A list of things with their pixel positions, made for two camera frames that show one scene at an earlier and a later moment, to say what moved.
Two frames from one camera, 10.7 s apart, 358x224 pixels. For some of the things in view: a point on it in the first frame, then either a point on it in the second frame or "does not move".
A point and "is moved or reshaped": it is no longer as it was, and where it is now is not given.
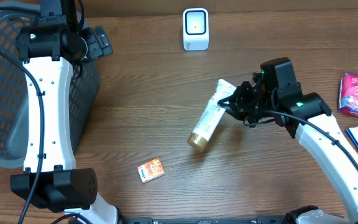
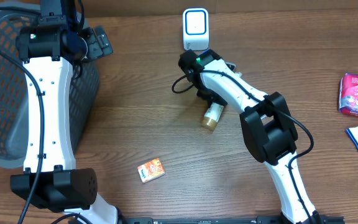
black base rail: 261,219 does not move
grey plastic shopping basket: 3,85 does not move
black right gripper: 235,106 → 216,99
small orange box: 151,170 does not move
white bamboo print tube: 199,139 is moved or reshaped
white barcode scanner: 196,28 does not move
